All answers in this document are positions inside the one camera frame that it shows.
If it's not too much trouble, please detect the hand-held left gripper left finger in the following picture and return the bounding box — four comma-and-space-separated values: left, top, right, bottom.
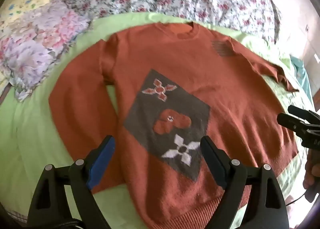
27, 135, 116, 229

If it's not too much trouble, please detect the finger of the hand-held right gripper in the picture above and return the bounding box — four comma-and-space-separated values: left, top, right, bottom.
277, 112, 313, 132
287, 105, 320, 121

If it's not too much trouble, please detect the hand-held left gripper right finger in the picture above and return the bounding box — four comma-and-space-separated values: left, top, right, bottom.
200, 136, 290, 229

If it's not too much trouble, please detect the orange knit sweater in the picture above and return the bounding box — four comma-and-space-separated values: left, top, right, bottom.
49, 22, 300, 229

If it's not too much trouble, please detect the person's right hand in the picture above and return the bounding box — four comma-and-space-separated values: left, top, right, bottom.
303, 148, 320, 189

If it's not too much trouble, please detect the teal cloth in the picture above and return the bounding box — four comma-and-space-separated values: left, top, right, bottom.
290, 55, 312, 94

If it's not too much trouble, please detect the light green bedsheet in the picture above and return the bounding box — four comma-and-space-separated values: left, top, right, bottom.
0, 11, 315, 229

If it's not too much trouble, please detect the pastel floral pillow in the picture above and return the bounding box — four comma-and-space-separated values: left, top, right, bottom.
0, 1, 92, 102

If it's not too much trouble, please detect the black cable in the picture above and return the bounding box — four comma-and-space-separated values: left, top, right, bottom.
287, 190, 308, 206

